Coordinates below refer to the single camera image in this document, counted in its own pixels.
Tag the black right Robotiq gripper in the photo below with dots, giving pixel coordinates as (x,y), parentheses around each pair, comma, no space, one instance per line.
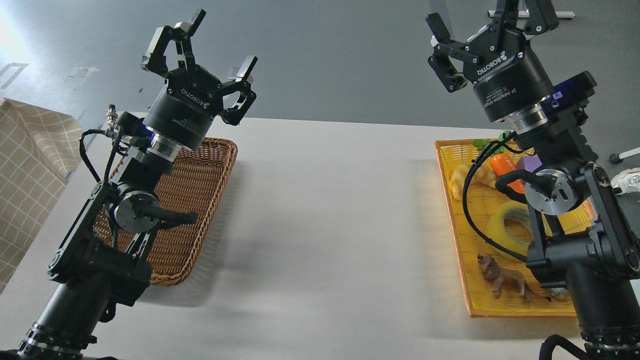
(506,78)

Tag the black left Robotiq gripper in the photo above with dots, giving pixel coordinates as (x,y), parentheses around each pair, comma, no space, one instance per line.
(192,97)

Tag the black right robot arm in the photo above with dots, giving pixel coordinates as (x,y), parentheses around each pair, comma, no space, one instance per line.
(582,241)

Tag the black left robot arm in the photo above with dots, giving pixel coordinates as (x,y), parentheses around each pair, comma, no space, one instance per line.
(102,261)

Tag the white metal stand base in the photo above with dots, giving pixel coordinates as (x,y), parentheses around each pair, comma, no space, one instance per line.
(525,14)

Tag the brown wicker basket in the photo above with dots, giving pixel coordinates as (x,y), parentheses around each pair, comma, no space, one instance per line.
(196,183)

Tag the orange toy carrot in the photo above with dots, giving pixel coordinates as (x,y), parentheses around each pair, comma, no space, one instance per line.
(496,154)

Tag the purple foam cube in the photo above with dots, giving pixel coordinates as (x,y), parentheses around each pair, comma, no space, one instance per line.
(530,163)

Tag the beige checkered cloth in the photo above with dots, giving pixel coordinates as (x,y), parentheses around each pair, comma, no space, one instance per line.
(38,152)

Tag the white office chair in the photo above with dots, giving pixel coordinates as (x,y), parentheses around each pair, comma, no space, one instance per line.
(618,158)

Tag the yellow plastic basket tray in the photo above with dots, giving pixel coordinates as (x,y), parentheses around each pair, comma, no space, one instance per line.
(482,202)

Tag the white sneaker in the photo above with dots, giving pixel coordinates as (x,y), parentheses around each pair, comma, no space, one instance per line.
(627,181)

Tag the brown toy lion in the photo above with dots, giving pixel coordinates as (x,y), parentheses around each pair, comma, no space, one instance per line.
(500,277)

